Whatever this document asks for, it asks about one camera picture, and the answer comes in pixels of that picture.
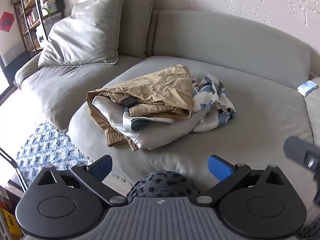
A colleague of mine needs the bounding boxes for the yellow plastic crate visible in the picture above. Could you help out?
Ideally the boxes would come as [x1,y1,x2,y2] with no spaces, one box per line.
[0,205,23,240]

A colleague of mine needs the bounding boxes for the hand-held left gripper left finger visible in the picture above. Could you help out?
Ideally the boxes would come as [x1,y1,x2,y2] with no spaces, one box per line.
[37,155,128,207]

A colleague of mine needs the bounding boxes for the white blue patterned garment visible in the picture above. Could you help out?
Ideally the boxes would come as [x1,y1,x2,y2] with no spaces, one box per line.
[92,73,236,150]

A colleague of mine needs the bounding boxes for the red wall poster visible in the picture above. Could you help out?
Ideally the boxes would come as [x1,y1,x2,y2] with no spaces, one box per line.
[0,11,15,33]

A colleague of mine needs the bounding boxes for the wooden bookshelf with books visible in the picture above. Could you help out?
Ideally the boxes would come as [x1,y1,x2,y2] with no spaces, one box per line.
[10,0,65,53]

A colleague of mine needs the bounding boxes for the blue patterned rug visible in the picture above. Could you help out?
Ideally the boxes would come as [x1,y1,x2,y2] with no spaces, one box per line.
[15,122,91,181]

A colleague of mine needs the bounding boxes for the large grey sofa pillow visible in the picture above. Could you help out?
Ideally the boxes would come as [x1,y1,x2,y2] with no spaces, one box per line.
[37,0,125,68]

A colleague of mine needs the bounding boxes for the person's dark spotted trouser leg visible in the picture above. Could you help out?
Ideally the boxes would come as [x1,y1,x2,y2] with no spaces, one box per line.
[126,170,200,204]

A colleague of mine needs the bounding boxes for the black metal stand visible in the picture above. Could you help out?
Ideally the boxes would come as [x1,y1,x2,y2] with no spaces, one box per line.
[0,147,28,193]

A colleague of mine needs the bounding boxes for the grey sofa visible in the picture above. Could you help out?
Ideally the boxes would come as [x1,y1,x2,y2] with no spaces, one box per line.
[14,10,320,232]

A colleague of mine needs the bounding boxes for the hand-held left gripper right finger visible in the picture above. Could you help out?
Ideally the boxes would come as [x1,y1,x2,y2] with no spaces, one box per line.
[196,155,287,207]

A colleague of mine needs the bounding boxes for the khaki cargo pants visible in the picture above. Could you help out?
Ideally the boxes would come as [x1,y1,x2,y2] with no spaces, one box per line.
[86,64,195,152]

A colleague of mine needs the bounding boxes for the blue white tissue packet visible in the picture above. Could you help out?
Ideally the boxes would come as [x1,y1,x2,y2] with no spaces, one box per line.
[297,80,318,97]

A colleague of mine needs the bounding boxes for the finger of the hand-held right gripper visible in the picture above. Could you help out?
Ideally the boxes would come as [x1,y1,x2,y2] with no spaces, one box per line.
[284,136,320,173]

